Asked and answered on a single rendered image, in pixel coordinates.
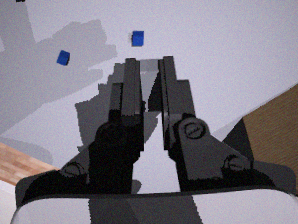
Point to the small blue block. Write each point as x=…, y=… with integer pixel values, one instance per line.
x=63, y=57
x=138, y=38

